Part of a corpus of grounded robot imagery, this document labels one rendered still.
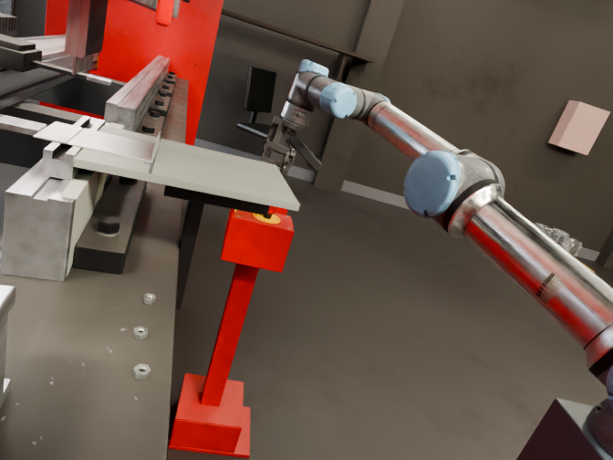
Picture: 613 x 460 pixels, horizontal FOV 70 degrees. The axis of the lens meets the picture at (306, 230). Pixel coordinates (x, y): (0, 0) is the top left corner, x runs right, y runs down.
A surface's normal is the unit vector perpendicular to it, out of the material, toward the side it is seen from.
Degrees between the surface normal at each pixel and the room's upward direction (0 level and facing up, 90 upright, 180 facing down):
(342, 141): 90
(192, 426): 90
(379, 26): 90
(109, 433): 0
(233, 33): 90
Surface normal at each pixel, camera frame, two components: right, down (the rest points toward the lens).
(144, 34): 0.23, 0.41
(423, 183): -0.83, -0.09
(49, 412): 0.29, -0.89
